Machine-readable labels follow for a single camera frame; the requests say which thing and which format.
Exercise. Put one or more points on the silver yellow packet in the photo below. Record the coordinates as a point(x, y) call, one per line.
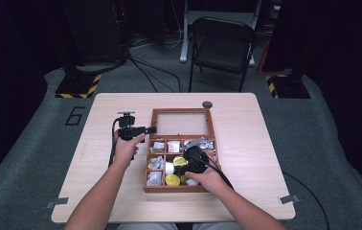
point(158, 146)

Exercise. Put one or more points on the silver blue packet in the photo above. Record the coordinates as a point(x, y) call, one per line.
point(208, 145)

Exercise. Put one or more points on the yellow green capsule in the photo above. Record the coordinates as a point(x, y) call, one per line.
point(184, 179)

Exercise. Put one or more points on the person's right hand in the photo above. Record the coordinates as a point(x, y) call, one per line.
point(209, 180)

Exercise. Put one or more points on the red board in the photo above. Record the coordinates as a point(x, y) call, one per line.
point(263, 59)

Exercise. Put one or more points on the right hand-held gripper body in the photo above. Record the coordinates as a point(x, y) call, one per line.
point(196, 158)

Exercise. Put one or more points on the dark computer tower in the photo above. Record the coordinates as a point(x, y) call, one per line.
point(99, 32)

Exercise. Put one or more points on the grey tape strip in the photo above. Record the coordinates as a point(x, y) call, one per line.
point(289, 199)
point(57, 202)

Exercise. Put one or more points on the crumpled silver packet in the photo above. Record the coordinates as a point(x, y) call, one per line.
point(156, 163)

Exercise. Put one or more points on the large yellow capsule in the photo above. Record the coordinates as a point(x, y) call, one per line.
point(179, 160)

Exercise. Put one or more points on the person's light trousers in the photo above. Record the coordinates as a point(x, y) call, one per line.
point(150, 227)

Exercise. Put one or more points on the white capsule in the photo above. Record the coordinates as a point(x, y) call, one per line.
point(192, 182)

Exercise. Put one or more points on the white desk frame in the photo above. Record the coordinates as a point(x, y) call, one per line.
point(185, 48)

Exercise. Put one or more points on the wooden box with glass lid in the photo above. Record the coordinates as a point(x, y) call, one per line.
point(156, 189)

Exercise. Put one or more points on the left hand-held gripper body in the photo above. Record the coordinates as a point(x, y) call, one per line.
point(126, 131)

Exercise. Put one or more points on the person's left hand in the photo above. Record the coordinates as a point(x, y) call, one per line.
point(125, 151)

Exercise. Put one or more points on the white red print packet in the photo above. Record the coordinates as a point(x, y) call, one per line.
point(173, 146)

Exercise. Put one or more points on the dark curtain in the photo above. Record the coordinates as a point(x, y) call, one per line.
point(345, 64)
point(3, 80)

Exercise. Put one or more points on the white capsule cup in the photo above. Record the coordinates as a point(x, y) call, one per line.
point(169, 168)

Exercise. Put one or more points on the black floor tape marking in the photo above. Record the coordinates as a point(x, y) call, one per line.
point(73, 123)

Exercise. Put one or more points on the black yellow striped stand base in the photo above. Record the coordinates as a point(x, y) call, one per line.
point(292, 87)
point(77, 85)

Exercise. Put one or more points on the black folding chair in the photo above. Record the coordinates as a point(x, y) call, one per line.
point(222, 51)

